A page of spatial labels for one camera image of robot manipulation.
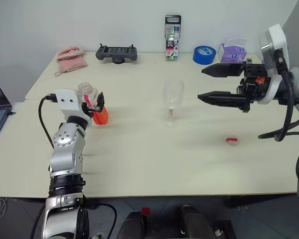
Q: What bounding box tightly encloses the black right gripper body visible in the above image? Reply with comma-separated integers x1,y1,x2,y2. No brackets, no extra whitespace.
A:
235,58,271,113

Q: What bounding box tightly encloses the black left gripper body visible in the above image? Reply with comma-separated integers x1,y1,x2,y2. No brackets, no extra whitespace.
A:
82,102,104,118

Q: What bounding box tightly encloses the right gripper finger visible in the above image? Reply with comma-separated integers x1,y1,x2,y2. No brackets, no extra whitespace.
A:
201,62,245,78
197,91,251,112

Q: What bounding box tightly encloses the bottle with orange liquid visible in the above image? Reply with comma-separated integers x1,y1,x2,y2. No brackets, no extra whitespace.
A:
77,83,110,126

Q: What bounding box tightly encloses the clear wine glass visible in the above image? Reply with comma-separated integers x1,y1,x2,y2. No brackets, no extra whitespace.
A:
163,79,184,128

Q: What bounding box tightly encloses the purple tissue box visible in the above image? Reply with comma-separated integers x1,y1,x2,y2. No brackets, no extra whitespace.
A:
216,37,249,63

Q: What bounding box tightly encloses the blue tape roll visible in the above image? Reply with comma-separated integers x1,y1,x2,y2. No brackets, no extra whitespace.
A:
193,45,217,65

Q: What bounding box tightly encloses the pink folded towel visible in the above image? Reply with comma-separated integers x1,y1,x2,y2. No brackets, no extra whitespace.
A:
54,46,88,77

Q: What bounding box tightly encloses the grey handheld controller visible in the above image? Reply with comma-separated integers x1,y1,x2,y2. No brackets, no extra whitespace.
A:
95,44,138,65

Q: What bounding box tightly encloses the marker pen pack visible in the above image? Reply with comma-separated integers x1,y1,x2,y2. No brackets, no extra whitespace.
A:
163,14,182,61

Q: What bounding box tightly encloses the dark rounded shape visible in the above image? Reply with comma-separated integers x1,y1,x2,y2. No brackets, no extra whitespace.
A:
180,205,211,239
119,211,147,239

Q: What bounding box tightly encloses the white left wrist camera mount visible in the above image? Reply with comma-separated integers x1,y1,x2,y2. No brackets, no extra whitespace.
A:
55,89,92,125

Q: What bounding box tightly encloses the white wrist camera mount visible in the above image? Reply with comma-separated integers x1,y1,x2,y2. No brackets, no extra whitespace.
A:
55,89,92,125
258,23,290,105

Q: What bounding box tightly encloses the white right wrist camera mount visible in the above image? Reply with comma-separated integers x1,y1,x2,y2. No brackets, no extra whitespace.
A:
258,23,290,105

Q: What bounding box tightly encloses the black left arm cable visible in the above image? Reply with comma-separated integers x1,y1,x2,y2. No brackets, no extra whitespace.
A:
38,94,58,150

